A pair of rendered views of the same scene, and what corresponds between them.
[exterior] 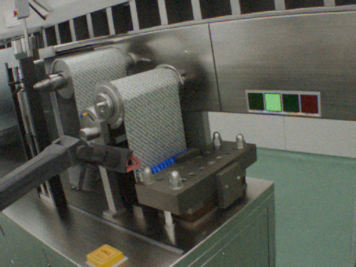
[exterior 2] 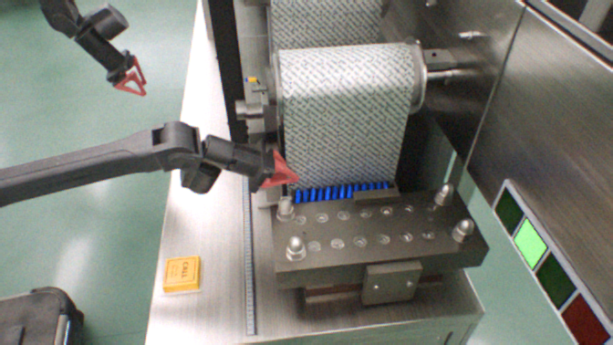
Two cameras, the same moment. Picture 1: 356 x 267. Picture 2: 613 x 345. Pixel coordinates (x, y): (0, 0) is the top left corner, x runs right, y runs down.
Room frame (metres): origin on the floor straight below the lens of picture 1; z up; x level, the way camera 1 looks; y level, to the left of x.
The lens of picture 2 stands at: (0.57, -0.26, 1.65)
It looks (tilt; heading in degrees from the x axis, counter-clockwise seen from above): 43 degrees down; 39
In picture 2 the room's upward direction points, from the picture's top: straight up
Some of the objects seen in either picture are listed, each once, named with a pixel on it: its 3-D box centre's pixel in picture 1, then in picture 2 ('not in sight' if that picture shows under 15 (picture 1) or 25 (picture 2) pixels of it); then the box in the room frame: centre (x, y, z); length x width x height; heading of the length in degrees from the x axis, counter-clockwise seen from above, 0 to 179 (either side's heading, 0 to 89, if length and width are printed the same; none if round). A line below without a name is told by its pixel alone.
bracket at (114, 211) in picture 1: (103, 170); (264, 154); (1.05, 0.24, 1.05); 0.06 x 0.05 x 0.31; 136
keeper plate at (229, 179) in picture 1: (230, 185); (390, 284); (0.99, -0.13, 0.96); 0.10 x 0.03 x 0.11; 136
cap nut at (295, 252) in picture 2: (175, 179); (296, 245); (0.90, 0.03, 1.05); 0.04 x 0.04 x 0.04
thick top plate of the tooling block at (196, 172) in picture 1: (201, 172); (372, 235); (1.05, -0.05, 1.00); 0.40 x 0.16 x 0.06; 136
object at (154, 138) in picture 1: (158, 140); (343, 159); (1.10, 0.06, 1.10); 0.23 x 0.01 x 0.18; 136
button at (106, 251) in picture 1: (105, 257); (181, 273); (0.78, 0.24, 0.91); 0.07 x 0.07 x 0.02; 46
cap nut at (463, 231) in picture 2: (240, 140); (464, 227); (1.13, -0.20, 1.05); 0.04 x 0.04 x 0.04
